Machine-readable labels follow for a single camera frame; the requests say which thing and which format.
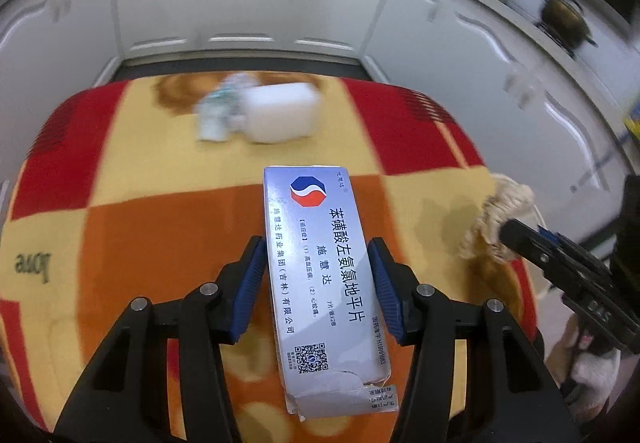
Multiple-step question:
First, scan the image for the white gloved right hand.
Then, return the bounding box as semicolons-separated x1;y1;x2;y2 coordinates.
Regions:
546;314;620;423

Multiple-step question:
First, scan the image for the beige knitted rag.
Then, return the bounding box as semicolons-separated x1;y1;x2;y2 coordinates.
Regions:
459;173;535;263

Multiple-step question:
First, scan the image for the black floor mat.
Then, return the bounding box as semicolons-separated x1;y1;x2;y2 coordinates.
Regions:
111;56;372;82

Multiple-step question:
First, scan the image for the bronze stock pot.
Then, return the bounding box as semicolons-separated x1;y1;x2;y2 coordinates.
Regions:
536;0;598;57

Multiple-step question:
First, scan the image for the white foam block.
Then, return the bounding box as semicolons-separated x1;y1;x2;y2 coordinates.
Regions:
240;82;320;144

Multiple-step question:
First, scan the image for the red yellow orange blanket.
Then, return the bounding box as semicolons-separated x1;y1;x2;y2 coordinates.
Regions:
1;73;537;429

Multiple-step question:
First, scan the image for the silver blue medicine box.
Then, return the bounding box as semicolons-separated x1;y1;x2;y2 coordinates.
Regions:
264;166;399;419

